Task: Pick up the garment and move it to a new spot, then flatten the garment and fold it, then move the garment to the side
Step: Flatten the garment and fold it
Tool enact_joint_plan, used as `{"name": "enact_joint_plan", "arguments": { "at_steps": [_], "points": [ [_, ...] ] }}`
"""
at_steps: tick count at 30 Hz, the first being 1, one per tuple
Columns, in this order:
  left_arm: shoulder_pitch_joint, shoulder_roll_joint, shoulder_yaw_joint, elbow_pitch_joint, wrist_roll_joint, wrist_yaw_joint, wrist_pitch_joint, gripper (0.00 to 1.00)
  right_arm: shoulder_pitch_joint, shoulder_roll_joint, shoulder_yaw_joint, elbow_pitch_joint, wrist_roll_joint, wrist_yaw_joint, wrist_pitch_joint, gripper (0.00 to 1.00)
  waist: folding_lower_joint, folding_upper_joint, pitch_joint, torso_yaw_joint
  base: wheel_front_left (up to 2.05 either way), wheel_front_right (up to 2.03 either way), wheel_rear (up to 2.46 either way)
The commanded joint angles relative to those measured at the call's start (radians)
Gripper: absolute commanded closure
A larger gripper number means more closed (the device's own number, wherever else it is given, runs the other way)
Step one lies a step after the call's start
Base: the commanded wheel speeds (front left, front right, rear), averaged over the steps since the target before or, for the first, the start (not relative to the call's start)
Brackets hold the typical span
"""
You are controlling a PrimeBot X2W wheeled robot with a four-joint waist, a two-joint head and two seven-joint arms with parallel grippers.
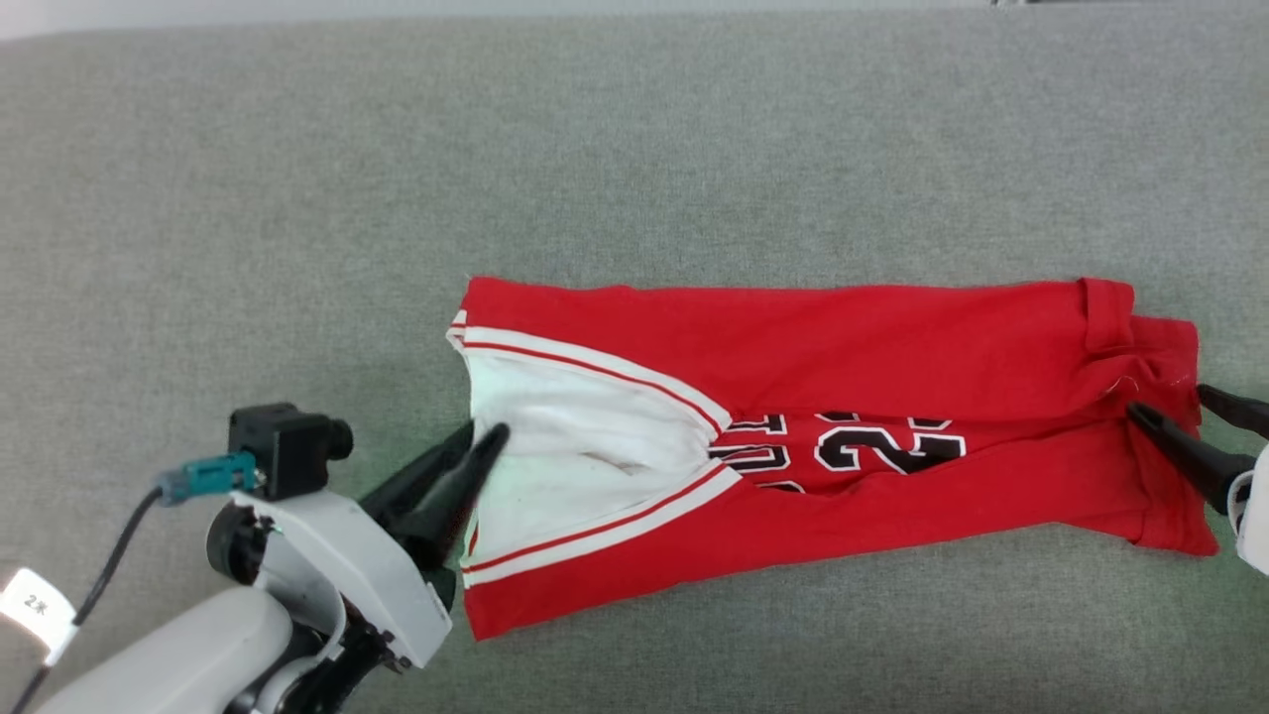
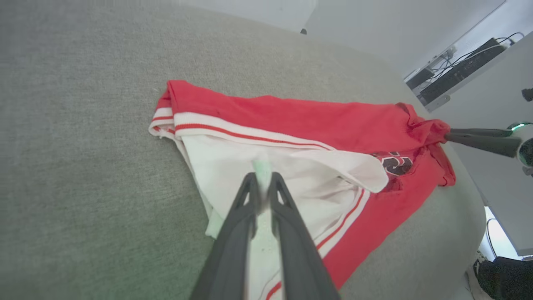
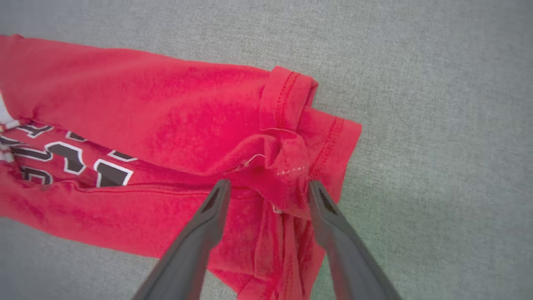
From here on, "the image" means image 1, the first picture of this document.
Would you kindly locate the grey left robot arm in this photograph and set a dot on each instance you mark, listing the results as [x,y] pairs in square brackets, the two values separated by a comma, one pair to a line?
[169,659]

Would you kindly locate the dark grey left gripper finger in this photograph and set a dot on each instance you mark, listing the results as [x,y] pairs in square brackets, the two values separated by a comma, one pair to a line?
[451,506]
[402,491]

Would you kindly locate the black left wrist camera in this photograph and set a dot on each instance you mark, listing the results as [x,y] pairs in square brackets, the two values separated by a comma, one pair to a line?
[283,446]

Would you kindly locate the red and white jersey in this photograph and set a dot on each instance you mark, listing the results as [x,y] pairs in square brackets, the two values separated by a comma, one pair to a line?
[892,337]

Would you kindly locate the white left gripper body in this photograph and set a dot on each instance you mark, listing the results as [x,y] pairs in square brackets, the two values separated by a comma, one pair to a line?
[367,565]

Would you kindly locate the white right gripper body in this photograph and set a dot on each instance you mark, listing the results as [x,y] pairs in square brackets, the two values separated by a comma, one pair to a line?
[1254,516]

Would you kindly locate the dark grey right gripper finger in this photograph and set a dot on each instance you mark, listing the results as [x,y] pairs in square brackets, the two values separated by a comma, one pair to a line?
[1195,458]
[1239,412]

